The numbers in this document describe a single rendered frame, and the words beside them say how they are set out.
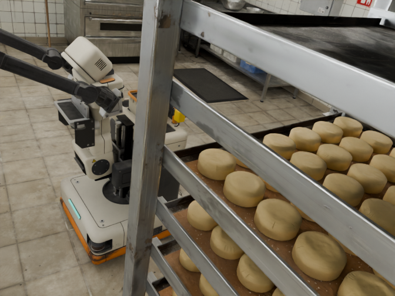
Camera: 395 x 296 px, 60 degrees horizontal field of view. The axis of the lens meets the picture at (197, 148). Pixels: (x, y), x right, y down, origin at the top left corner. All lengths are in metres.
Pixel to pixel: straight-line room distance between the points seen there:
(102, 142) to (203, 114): 1.54
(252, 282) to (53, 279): 1.86
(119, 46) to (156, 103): 4.81
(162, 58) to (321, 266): 0.27
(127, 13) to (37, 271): 3.74
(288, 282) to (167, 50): 0.26
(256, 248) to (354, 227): 0.11
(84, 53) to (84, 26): 3.33
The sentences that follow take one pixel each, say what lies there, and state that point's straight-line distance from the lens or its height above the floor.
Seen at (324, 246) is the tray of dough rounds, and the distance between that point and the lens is 0.38.
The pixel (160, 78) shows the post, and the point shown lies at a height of 1.61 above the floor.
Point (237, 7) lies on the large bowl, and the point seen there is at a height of 0.95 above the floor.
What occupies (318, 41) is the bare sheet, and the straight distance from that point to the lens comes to 0.44.
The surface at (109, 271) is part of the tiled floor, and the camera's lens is 2.23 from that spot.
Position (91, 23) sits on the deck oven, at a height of 0.58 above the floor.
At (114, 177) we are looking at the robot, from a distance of 1.97.
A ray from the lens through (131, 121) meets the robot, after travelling 2.01.
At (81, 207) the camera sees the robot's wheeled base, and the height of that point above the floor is 0.28.
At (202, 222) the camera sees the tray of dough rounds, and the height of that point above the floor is 1.42.
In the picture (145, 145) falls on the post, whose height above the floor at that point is 1.52.
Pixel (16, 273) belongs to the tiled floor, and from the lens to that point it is 2.29.
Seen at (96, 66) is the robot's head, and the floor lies 1.18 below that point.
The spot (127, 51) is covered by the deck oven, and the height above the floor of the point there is 0.20.
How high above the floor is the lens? 1.75
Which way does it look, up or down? 31 degrees down
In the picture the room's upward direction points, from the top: 11 degrees clockwise
